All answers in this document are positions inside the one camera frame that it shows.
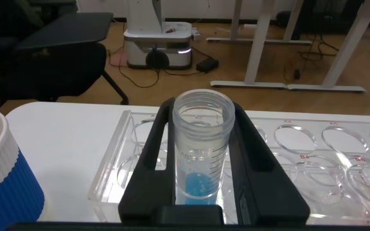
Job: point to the white humanoid robot on base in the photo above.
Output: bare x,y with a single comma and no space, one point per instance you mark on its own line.
156,35

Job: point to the blue white paper cup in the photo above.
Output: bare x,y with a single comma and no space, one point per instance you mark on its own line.
8,199

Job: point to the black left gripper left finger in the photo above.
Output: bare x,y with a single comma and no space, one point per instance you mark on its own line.
146,186

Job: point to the blue pigment test tube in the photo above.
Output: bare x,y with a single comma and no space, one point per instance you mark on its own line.
201,187

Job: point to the white power strip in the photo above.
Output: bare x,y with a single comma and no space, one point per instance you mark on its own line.
196,33

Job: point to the clear acrylic tube rack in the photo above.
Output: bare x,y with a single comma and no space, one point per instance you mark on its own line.
300,179

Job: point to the black power adapter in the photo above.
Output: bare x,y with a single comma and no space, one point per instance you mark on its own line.
207,65

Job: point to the black office chair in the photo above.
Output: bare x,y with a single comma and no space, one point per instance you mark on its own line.
59,64

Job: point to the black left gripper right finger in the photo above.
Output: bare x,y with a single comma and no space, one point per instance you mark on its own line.
262,189

